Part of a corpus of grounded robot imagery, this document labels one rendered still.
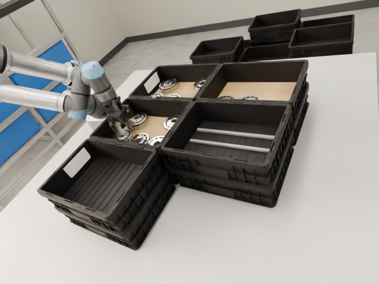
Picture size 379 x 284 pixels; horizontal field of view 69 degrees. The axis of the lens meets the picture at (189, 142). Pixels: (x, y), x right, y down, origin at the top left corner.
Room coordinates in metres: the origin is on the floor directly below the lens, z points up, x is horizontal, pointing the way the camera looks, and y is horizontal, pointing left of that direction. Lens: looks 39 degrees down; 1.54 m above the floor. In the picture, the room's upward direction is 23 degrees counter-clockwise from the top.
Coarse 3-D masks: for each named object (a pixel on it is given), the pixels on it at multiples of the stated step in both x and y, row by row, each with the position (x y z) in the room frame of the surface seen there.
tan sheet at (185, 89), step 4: (180, 84) 1.37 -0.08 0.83; (184, 84) 1.35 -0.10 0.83; (188, 84) 1.34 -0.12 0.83; (192, 84) 1.32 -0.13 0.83; (180, 88) 1.32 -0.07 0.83; (184, 88) 1.31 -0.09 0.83; (188, 88) 1.29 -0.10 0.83; (192, 88) 1.27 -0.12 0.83; (156, 92) 1.39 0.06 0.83; (160, 92) 1.37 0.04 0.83; (172, 92) 1.32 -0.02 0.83; (176, 92) 1.30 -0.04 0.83; (180, 92) 1.28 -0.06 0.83; (184, 92) 1.27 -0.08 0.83; (188, 92) 1.25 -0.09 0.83; (192, 92) 1.24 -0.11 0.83; (184, 96) 1.23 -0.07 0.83; (188, 96) 1.21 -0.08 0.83; (192, 96) 1.20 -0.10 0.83
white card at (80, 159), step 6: (84, 150) 1.00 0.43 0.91; (78, 156) 0.98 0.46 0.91; (84, 156) 0.99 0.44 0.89; (72, 162) 0.95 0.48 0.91; (78, 162) 0.96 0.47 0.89; (84, 162) 0.98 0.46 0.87; (66, 168) 0.92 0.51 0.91; (72, 168) 0.94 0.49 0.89; (78, 168) 0.95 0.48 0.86; (72, 174) 0.93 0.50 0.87
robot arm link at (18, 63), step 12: (0, 48) 1.24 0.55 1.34; (0, 60) 1.21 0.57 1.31; (12, 60) 1.25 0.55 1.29; (24, 60) 1.28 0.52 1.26; (36, 60) 1.31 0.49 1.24; (48, 60) 1.36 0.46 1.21; (72, 60) 1.43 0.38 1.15; (0, 72) 1.23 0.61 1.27; (24, 72) 1.27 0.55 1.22; (36, 72) 1.29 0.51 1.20; (48, 72) 1.31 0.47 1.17; (60, 72) 1.34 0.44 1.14
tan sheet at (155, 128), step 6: (150, 120) 1.15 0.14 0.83; (156, 120) 1.12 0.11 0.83; (162, 120) 1.10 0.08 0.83; (126, 126) 1.18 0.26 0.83; (150, 126) 1.09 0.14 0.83; (156, 126) 1.07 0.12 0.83; (162, 126) 1.05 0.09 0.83; (138, 132) 1.08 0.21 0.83; (144, 132) 1.06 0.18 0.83; (150, 132) 1.05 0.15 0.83; (156, 132) 1.03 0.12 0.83; (162, 132) 1.01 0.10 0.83
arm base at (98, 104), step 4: (92, 96) 1.41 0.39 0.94; (96, 96) 1.43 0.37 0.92; (96, 100) 1.40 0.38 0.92; (96, 104) 1.38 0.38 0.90; (100, 104) 1.40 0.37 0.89; (96, 108) 1.38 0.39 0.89; (108, 108) 1.41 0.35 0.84; (92, 112) 1.36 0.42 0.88; (96, 112) 1.38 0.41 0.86; (92, 116) 1.39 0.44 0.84; (96, 116) 1.39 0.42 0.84; (104, 116) 1.40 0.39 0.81
